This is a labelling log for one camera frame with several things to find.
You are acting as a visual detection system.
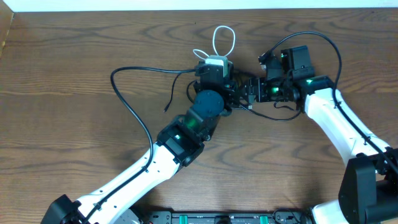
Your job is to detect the white USB cable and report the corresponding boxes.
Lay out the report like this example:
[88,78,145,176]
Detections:
[192,25,236,60]

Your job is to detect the black USB cable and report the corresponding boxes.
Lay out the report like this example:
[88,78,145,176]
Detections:
[164,70,302,122]

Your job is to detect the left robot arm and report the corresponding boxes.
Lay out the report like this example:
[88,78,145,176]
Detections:
[42,62,233,224]

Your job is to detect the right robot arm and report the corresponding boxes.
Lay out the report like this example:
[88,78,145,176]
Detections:
[245,46,397,223]

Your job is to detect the right camera cable black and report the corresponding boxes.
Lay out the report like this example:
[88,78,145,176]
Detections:
[270,31,397,173]

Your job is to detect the camera cable black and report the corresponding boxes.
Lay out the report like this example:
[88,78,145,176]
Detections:
[270,31,397,173]
[82,67,195,224]

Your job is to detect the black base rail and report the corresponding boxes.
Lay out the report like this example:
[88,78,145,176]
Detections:
[138,209,315,224]

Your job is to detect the left camera cable black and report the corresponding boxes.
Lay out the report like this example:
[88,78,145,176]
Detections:
[82,67,195,224]

